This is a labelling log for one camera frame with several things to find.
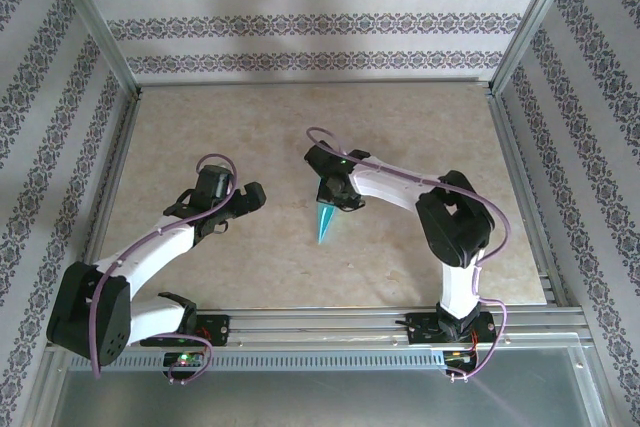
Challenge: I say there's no teal cloth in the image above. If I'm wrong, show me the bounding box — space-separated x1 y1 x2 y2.
315 199 342 247

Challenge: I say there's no grey metal sheet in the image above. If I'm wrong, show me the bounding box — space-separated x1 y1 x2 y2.
47 346 601 427

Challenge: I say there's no small control board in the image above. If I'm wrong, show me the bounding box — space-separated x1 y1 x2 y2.
443 349 479 367
163 351 207 368

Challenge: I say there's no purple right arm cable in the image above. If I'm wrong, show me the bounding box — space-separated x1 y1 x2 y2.
305 126 514 382

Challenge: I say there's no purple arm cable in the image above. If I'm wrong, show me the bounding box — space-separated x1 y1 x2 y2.
305 126 514 382
89 152 239 387

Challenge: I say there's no aluminium frame rail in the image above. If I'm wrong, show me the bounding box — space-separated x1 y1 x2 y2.
69 89 144 313
487 89 571 311
135 76 494 91

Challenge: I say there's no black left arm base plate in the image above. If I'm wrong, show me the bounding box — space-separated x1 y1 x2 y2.
141 314 232 348

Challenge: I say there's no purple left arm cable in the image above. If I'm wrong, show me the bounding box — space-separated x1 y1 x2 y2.
89 152 239 387

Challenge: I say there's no long aluminium mounting rail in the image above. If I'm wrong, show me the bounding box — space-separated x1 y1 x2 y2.
47 309 594 351

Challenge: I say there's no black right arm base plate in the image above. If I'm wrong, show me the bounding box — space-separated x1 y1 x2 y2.
406 311 497 348

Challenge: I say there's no slotted grey cable duct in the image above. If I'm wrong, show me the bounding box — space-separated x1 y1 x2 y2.
67 350 447 373

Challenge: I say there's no aluminium frame post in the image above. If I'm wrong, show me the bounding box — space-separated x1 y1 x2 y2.
489 0 591 96
42 0 142 98

